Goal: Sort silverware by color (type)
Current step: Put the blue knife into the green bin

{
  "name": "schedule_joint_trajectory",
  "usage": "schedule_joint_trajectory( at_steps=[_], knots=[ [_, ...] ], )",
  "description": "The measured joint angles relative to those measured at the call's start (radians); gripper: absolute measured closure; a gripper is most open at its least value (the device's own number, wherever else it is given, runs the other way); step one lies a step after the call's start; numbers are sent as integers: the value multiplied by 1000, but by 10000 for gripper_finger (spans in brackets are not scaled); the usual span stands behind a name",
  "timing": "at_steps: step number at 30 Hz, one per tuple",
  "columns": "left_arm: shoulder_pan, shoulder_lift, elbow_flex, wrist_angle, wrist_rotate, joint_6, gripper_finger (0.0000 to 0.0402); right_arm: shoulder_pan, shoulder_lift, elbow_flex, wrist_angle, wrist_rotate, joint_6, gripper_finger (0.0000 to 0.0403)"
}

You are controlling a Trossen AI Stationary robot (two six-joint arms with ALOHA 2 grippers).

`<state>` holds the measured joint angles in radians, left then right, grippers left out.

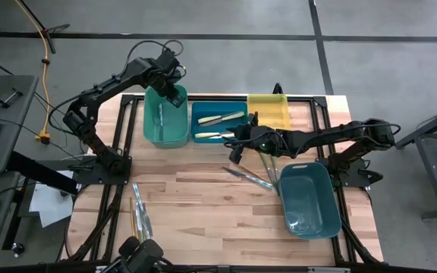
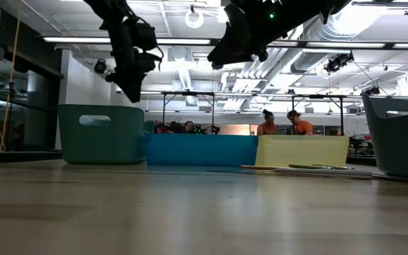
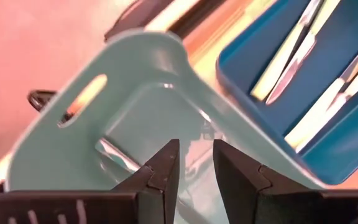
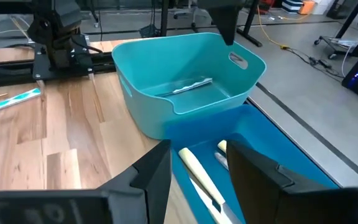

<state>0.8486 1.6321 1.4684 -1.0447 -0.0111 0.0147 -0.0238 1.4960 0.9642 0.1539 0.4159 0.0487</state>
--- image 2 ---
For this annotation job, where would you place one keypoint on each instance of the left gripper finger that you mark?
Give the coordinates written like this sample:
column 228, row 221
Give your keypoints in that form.
column 127, row 88
column 140, row 83

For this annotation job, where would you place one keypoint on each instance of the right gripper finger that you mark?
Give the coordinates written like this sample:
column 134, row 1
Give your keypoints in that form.
column 230, row 47
column 243, row 55

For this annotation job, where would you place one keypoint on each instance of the copper cutlery piece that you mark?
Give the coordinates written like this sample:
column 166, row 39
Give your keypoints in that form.
column 260, row 167

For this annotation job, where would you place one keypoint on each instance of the black ceiling spotlight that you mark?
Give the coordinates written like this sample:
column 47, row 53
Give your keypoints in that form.
column 217, row 67
column 335, row 64
column 372, row 91
column 100, row 67

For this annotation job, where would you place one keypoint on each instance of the black folding table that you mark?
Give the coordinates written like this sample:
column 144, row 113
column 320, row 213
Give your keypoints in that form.
column 164, row 110
column 342, row 113

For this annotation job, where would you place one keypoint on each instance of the long ceiling light strip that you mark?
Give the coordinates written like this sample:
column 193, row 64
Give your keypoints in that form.
column 349, row 45
column 182, row 41

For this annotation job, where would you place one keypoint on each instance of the mint green plastic bin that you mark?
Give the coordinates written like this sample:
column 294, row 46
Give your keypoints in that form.
column 101, row 145

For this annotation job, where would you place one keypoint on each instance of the person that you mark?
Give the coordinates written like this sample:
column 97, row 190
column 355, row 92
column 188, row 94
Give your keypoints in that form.
column 267, row 127
column 303, row 127
column 189, row 127

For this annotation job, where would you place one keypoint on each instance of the blue plastic bin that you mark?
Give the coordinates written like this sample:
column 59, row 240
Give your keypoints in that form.
column 200, row 150

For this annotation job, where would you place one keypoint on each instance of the yellow translucent plastic bin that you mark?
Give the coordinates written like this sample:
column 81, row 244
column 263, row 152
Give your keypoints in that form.
column 303, row 150

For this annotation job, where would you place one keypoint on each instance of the distant black equipment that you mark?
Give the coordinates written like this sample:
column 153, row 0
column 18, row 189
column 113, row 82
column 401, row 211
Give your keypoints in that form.
column 361, row 147

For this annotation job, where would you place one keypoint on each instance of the dark teal plastic bin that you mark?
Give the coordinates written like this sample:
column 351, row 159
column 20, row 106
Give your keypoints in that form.
column 402, row 148

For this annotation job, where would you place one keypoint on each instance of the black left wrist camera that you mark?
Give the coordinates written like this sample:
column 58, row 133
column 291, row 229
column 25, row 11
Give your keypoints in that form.
column 145, row 35

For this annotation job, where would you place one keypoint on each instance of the silver ventilation duct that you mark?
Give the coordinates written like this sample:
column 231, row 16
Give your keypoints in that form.
column 310, row 60

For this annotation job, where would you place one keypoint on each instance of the black aluminium rig frame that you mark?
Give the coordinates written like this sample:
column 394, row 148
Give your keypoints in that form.
column 27, row 157

